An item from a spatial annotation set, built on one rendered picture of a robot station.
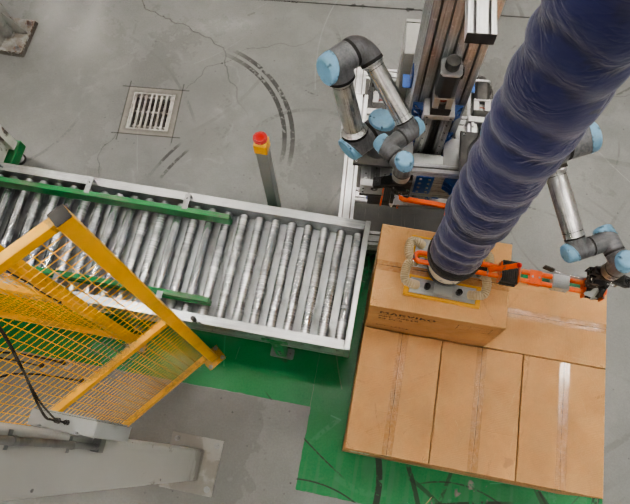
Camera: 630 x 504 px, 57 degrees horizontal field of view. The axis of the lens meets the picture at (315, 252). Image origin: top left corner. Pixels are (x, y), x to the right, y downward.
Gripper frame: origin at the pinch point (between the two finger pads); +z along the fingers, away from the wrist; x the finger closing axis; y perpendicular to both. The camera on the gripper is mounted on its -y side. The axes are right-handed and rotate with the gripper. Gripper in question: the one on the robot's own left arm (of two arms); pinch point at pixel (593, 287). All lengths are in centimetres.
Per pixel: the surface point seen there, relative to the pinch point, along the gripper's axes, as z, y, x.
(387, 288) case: 13, 84, 13
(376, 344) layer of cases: 53, 83, 31
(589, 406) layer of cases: 53, -22, 40
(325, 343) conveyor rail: 48, 108, 36
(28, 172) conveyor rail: 48, 289, -25
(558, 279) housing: -1.4, 14.9, -0.3
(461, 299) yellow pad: 11, 52, 12
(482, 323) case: 13.1, 41.0, 20.7
